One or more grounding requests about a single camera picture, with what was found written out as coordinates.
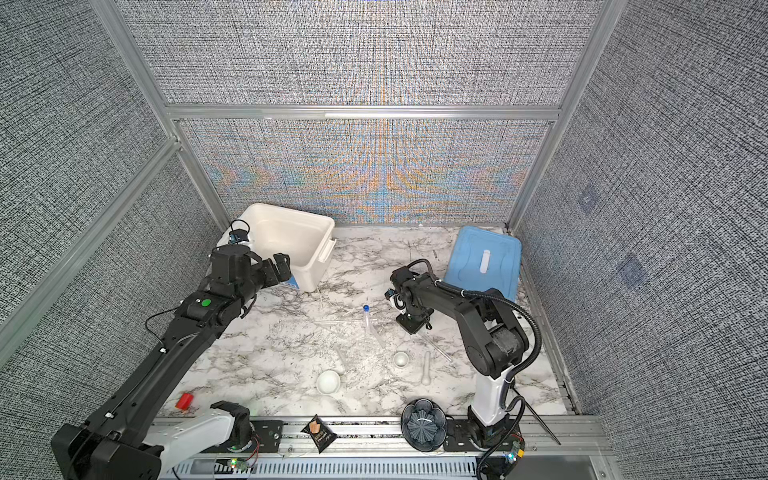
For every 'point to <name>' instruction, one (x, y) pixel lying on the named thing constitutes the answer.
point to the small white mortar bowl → (400, 359)
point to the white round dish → (328, 382)
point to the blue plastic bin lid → (482, 259)
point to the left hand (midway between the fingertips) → (275, 260)
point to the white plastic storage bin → (307, 241)
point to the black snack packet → (320, 433)
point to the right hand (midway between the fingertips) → (415, 323)
